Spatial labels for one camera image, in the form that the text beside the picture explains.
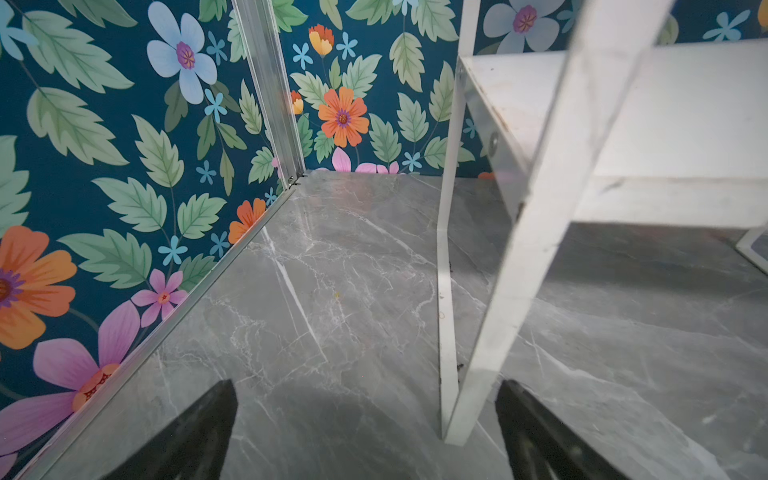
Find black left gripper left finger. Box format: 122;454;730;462
105;380;238;480

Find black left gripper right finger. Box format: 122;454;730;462
495;380;627;480

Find aluminium frame post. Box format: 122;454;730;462
233;0;305;189

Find white two-tier shelf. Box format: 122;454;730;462
437;1;767;446

